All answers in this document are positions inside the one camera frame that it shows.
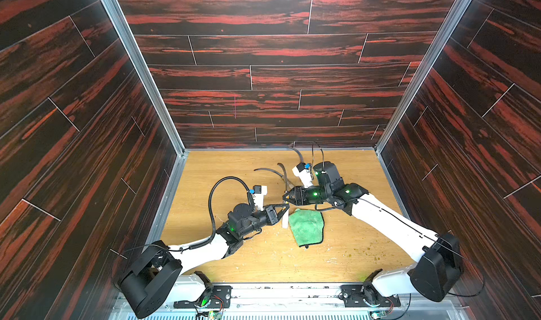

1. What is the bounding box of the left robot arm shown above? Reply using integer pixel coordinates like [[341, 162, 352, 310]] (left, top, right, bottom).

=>
[[118, 203, 290, 319]]

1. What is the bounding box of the left black corrugated cable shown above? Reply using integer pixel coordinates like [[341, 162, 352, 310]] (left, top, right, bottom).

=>
[[185, 175, 252, 251]]

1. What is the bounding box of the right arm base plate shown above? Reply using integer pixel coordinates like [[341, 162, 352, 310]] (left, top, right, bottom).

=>
[[338, 283, 401, 308]]

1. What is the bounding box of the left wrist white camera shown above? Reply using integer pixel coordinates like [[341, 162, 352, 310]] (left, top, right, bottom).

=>
[[250, 186, 268, 211]]

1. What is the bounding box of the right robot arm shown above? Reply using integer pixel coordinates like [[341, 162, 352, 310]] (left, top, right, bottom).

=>
[[284, 162, 464, 307]]

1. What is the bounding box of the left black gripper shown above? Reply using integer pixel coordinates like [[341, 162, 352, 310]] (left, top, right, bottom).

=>
[[236, 205, 288, 240]]

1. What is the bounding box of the sickle with yellow label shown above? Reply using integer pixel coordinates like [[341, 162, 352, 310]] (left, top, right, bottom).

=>
[[287, 145, 304, 163]]

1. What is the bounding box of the sickle plain wooden handle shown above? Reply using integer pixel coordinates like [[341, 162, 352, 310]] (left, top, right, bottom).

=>
[[254, 168, 284, 179]]

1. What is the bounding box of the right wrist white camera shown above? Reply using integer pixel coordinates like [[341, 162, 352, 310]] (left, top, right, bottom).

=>
[[292, 162, 314, 188]]

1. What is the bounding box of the green microfibre rag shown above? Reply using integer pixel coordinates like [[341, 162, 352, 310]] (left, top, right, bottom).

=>
[[289, 209, 325, 248]]

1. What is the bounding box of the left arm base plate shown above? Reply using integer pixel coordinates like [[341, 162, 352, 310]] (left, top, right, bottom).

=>
[[173, 285, 232, 310]]

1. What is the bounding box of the wrist white camera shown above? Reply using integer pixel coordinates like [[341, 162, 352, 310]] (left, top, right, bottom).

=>
[[250, 186, 268, 211], [292, 162, 314, 188]]

